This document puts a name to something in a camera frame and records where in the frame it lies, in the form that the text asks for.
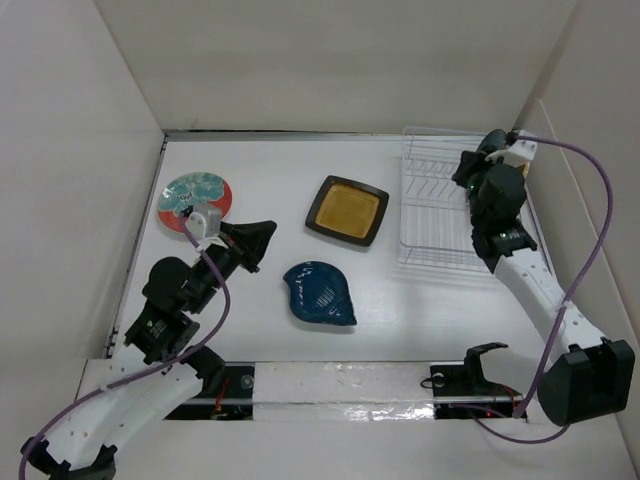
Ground teal round plate white blossoms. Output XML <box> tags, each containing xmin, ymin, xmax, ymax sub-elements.
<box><xmin>477</xmin><ymin>129</ymin><xmax>508</xmax><ymax>155</ymax></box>

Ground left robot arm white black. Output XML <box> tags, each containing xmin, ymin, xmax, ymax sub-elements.
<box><xmin>18</xmin><ymin>221</ymin><xmax>277</xmax><ymax>479</ymax></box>

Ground brown black square plate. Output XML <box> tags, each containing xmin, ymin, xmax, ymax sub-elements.
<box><xmin>305</xmin><ymin>175</ymin><xmax>389</xmax><ymax>248</ymax></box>

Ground red teal floral round plate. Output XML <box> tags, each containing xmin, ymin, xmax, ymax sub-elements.
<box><xmin>156</xmin><ymin>172</ymin><xmax>233</xmax><ymax>233</ymax></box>

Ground white wire dish rack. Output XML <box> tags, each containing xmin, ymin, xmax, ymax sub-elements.
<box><xmin>399</xmin><ymin>126</ymin><xmax>488</xmax><ymax>274</ymax></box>

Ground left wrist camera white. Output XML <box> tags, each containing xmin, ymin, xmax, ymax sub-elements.
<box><xmin>182</xmin><ymin>203</ymin><xmax>222</xmax><ymax>240</ymax></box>

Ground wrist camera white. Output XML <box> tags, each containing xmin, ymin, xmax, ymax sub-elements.
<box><xmin>182</xmin><ymin>203</ymin><xmax>222</xmax><ymax>240</ymax></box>
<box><xmin>486</xmin><ymin>131</ymin><xmax>538</xmax><ymax>167</ymax></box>

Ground aluminium base rail with mounts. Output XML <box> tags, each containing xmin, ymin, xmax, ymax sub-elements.
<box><xmin>168</xmin><ymin>361</ymin><xmax>522</xmax><ymax>422</ymax></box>

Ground purple cable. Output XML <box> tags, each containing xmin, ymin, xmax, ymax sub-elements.
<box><xmin>469</xmin><ymin>132</ymin><xmax>614</xmax><ymax>445</ymax></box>
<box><xmin>18</xmin><ymin>219</ymin><xmax>232</xmax><ymax>480</ymax></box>

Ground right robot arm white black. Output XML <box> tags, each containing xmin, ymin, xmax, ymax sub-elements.
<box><xmin>452</xmin><ymin>151</ymin><xmax>635</xmax><ymax>427</ymax></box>

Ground dark blue leaf-shaped plate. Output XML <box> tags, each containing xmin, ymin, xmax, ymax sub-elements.
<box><xmin>283</xmin><ymin>261</ymin><xmax>357</xmax><ymax>327</ymax></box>

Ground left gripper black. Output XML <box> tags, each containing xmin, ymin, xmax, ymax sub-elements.
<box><xmin>189</xmin><ymin>219</ymin><xmax>278</xmax><ymax>312</ymax></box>

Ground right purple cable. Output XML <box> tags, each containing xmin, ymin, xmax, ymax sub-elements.
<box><xmin>469</xmin><ymin>132</ymin><xmax>614</xmax><ymax>445</ymax></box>

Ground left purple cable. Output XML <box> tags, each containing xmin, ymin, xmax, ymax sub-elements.
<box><xmin>18</xmin><ymin>219</ymin><xmax>232</xmax><ymax>480</ymax></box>

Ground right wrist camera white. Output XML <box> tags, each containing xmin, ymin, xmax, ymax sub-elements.
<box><xmin>486</xmin><ymin>131</ymin><xmax>538</xmax><ymax>167</ymax></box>

